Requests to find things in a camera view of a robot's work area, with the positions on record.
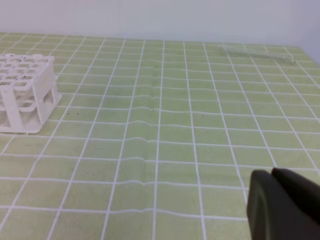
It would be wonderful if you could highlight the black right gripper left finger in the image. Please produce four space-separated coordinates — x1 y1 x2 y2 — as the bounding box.
246 170 320 240

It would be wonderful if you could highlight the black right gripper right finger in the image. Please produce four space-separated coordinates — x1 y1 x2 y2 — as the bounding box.
271 168 320 215

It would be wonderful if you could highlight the clear test tube at edge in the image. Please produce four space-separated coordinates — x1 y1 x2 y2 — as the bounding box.
220 46 296 64

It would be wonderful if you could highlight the green grid tablecloth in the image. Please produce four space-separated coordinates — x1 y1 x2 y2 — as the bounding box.
0 32 320 240

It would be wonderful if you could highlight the white test tube rack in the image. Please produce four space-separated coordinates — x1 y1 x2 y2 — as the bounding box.
0 53 62 134

